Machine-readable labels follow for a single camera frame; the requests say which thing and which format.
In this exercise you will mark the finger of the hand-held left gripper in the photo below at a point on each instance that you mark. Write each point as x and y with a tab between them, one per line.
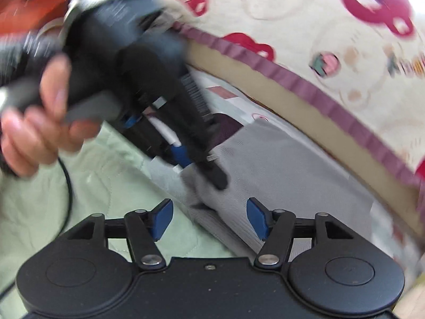
199	139
181	158

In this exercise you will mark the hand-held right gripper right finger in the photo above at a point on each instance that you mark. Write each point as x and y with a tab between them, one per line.
257	219

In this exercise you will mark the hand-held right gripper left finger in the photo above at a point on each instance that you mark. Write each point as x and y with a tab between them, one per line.
163	219

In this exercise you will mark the grey waffle shirt cartoon print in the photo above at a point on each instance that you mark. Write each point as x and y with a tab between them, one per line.
282	172

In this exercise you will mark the person's left hand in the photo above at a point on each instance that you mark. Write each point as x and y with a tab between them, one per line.
33	139

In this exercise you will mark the patterned checkered mat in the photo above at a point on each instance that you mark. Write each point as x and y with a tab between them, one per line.
229	88

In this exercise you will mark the light green quilt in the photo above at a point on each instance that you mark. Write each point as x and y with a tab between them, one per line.
99	189

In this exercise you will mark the red wooden drawer chest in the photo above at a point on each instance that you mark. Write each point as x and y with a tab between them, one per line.
30	6

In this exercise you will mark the bear print bed cover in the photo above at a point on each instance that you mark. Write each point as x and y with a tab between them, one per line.
298	106

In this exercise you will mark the bear print quilted bedspread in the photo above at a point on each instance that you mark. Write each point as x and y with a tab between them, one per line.
298	33

